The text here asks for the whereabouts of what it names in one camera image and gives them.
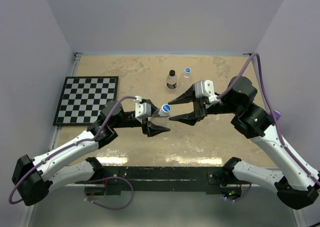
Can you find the small clear plastic bottle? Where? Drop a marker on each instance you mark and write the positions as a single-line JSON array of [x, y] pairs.
[[171, 82]]

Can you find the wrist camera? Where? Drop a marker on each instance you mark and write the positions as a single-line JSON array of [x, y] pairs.
[[143, 109], [205, 89]]

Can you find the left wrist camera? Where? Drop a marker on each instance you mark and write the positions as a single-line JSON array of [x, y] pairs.
[[143, 109]]

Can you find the black bottle cap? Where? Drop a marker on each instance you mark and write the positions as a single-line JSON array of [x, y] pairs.
[[172, 73]]

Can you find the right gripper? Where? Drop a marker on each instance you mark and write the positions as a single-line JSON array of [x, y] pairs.
[[199, 106]]

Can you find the black white checkerboard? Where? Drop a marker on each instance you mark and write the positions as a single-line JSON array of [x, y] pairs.
[[93, 92]]

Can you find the aluminium rail left edge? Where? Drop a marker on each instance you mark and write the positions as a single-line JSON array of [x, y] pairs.
[[65, 104]]

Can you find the blue bottle cap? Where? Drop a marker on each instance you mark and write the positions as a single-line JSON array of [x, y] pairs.
[[165, 109], [187, 69]]

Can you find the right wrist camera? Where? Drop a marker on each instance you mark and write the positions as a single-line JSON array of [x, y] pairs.
[[205, 89]]

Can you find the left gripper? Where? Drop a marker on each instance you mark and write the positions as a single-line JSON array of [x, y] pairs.
[[148, 127]]

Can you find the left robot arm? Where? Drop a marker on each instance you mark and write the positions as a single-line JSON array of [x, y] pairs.
[[34, 178]]

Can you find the purple object table edge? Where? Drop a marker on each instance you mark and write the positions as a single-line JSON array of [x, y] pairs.
[[277, 114]]

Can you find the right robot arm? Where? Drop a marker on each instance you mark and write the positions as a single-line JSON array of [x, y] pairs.
[[295, 183]]

